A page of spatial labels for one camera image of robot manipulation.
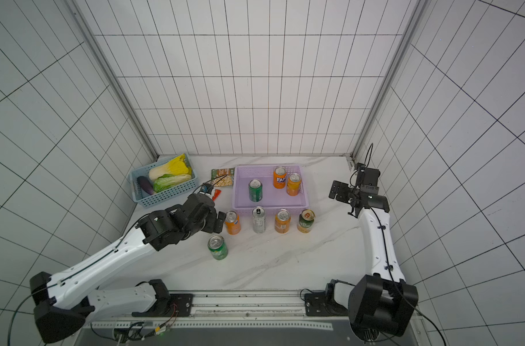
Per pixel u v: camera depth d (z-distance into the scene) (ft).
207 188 2.07
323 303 2.38
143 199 3.09
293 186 3.17
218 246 2.49
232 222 2.68
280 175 3.20
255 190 3.08
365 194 1.79
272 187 3.47
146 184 3.41
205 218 1.81
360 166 2.33
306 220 2.73
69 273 1.33
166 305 2.20
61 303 1.25
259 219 2.65
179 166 3.39
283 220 2.73
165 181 3.25
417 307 1.23
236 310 2.38
